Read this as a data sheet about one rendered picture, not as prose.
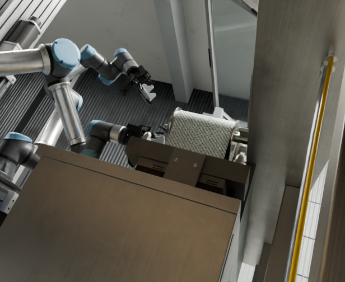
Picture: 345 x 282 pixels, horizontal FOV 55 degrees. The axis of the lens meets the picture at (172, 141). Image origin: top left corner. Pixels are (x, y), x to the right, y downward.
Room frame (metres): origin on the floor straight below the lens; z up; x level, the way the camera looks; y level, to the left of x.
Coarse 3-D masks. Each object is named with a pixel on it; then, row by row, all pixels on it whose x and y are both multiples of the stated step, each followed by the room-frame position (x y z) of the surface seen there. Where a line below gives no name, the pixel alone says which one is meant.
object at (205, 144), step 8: (176, 128) 1.18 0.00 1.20; (168, 136) 1.19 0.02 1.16; (176, 136) 1.18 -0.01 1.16; (184, 136) 1.17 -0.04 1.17; (192, 136) 1.16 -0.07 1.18; (200, 136) 1.15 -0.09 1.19; (208, 136) 1.14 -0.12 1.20; (216, 136) 1.13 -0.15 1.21; (168, 144) 1.19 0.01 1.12; (176, 144) 1.17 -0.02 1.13; (184, 144) 1.16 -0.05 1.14; (192, 144) 1.16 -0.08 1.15; (200, 144) 1.15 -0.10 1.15; (208, 144) 1.14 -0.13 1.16; (216, 144) 1.13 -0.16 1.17; (224, 144) 1.12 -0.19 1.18; (200, 152) 1.14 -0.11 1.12; (208, 152) 1.13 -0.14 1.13; (216, 152) 1.12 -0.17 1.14; (224, 152) 1.11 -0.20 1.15
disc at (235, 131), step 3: (237, 120) 1.12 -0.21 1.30; (237, 123) 1.13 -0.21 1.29; (234, 126) 1.10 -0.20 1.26; (237, 126) 1.15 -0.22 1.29; (234, 129) 1.10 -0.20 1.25; (237, 129) 1.17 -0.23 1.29; (234, 132) 1.11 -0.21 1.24; (237, 132) 1.20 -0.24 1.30; (234, 135) 1.14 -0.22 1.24; (231, 138) 1.11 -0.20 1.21; (234, 138) 1.16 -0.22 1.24; (231, 141) 1.12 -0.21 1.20; (231, 144) 1.14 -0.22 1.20; (234, 144) 1.21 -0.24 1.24; (231, 147) 1.16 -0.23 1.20; (234, 147) 1.24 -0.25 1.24; (231, 150) 1.18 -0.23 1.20; (231, 153) 1.21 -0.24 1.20
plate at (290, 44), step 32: (288, 0) 0.41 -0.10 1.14; (320, 0) 0.39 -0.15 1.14; (256, 32) 0.51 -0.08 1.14; (288, 32) 0.48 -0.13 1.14; (320, 32) 0.45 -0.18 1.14; (256, 64) 0.60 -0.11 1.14; (288, 64) 0.56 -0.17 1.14; (320, 64) 0.53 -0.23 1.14; (256, 96) 0.71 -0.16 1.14; (288, 96) 0.66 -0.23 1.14; (256, 128) 0.86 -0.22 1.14; (288, 128) 0.80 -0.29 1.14; (256, 160) 1.06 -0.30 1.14; (288, 160) 0.97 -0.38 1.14; (320, 160) 0.89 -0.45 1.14; (256, 192) 1.36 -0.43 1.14; (256, 224) 1.83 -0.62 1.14; (256, 256) 2.69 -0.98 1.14
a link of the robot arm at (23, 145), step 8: (8, 136) 1.55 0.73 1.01; (16, 136) 1.55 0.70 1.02; (24, 136) 1.56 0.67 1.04; (0, 144) 1.57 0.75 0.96; (8, 144) 1.55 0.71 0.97; (16, 144) 1.55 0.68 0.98; (24, 144) 1.58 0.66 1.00; (32, 144) 1.62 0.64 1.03; (0, 152) 1.55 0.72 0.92; (8, 152) 1.55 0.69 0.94; (16, 152) 1.57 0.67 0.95; (24, 152) 1.58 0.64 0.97; (16, 160) 1.58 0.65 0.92; (24, 160) 1.61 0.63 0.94
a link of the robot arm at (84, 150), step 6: (90, 138) 1.25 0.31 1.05; (96, 138) 1.25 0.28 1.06; (90, 144) 1.25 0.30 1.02; (96, 144) 1.25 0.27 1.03; (102, 144) 1.26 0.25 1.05; (78, 150) 1.32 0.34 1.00; (84, 150) 1.25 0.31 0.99; (90, 150) 1.24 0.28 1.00; (96, 150) 1.25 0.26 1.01; (102, 150) 1.28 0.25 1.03; (90, 156) 1.25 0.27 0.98; (96, 156) 1.26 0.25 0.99
